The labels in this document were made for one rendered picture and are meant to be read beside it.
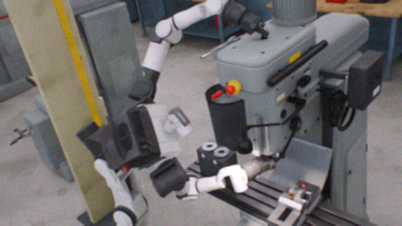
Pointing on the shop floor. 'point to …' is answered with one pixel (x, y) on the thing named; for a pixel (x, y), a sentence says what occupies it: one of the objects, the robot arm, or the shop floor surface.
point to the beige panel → (65, 92)
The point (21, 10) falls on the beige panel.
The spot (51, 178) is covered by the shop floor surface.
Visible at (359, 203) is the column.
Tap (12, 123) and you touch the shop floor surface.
